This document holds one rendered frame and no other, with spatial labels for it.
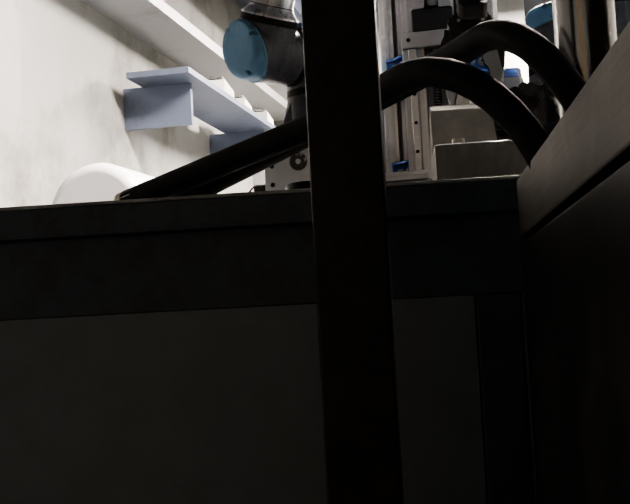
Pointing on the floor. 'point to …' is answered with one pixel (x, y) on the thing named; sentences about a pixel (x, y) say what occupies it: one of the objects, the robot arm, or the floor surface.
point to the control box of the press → (351, 253)
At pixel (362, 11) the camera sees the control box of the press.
